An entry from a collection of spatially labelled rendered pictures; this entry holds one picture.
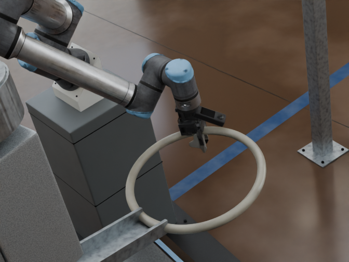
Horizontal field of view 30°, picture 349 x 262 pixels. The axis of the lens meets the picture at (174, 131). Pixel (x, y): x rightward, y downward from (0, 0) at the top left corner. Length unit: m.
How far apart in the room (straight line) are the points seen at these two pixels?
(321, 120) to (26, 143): 2.25
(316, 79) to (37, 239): 2.06
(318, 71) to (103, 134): 1.15
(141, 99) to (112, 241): 0.53
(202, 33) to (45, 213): 3.56
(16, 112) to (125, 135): 1.47
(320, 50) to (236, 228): 0.98
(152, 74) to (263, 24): 2.80
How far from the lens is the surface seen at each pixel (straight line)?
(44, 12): 2.40
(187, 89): 2.22
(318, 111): 3.49
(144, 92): 2.29
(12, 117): 1.48
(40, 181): 1.58
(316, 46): 3.26
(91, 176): 2.90
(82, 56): 2.84
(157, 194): 3.21
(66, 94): 2.90
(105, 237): 2.07
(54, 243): 1.69
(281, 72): 4.41
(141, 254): 2.16
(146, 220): 2.13
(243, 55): 4.66
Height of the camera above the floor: 2.36
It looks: 36 degrees down
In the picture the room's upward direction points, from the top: 13 degrees counter-clockwise
